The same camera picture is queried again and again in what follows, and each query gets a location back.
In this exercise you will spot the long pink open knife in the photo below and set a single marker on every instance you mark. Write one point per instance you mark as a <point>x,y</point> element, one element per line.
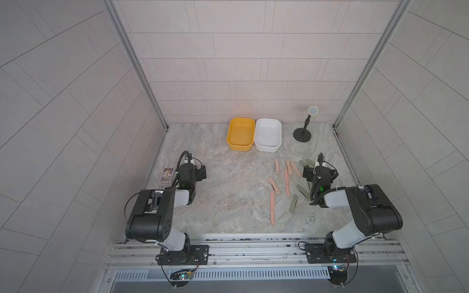
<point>287,187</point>

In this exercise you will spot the left circuit board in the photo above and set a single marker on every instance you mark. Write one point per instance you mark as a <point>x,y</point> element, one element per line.
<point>182,275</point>

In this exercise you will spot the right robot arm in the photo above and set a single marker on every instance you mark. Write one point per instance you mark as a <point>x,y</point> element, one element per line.
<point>372,214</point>

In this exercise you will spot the green folded knife front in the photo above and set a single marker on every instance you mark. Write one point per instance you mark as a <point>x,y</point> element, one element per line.
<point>294,201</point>

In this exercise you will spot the white plastic storage box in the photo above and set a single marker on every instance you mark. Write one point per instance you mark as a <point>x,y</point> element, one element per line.
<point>268,135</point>

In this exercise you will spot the yellow plastic storage box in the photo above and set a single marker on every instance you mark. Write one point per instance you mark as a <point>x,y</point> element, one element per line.
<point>241,133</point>

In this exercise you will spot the green folded knife centre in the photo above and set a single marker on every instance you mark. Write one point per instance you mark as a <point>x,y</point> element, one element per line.
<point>303,191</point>

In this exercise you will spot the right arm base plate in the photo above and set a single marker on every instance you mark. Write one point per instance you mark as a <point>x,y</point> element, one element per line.
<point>328,254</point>

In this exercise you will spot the circuit board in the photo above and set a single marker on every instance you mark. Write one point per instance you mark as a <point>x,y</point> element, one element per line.
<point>182,275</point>
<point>338,274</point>

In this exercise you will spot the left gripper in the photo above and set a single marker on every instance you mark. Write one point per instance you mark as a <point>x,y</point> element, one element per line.
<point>199,176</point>

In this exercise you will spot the aluminium mounting rail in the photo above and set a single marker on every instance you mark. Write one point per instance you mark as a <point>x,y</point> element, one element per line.
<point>256,251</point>

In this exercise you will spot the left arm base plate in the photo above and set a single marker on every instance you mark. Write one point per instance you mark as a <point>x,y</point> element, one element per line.
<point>196,255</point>

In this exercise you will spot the right circuit board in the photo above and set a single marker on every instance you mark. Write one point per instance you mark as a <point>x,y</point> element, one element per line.
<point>338,274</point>

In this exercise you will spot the small printed card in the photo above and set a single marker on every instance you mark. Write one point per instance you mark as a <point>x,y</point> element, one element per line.
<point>167,175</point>

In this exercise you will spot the pink fruit knife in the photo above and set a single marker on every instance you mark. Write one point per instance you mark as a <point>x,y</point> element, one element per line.
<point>274,185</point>

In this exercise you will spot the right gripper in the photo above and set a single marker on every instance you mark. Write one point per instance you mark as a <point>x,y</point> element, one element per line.
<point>310,171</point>

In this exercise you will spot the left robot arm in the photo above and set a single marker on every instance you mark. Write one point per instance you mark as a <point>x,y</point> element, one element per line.
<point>150,220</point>

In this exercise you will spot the black stand with round disc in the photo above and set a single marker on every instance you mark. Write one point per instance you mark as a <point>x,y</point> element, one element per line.
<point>303,134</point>

